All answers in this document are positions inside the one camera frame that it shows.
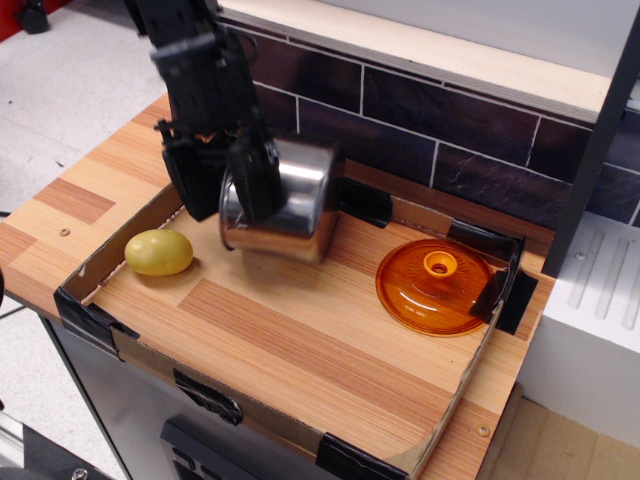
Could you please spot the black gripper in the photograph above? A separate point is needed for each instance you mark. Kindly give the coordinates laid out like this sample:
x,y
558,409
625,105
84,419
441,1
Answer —
x,y
210,89

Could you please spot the stainless steel metal pot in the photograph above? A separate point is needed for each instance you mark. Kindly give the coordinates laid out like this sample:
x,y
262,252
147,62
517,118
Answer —
x,y
311,172

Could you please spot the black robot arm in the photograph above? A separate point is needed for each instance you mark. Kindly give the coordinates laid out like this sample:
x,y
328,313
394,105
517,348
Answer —
x,y
165,22

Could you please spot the cardboard fence with black tape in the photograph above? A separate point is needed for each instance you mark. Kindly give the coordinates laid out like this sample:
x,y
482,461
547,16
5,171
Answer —
x,y
298,365

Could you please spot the orange transparent pot lid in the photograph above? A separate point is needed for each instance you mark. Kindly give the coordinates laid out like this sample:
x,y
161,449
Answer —
x,y
437,287

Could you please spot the yellow potato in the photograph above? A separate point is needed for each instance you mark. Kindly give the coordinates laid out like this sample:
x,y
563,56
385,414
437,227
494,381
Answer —
x,y
159,252

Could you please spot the black caster wheel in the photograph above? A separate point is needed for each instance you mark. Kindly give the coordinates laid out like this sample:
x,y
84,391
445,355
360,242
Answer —
x,y
32,17

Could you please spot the black oven control panel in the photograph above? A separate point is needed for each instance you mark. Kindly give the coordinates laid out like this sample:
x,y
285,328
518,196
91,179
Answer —
x,y
201,454

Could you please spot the white drainboard sink unit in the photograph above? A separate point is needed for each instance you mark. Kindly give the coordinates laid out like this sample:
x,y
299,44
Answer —
x,y
583,362

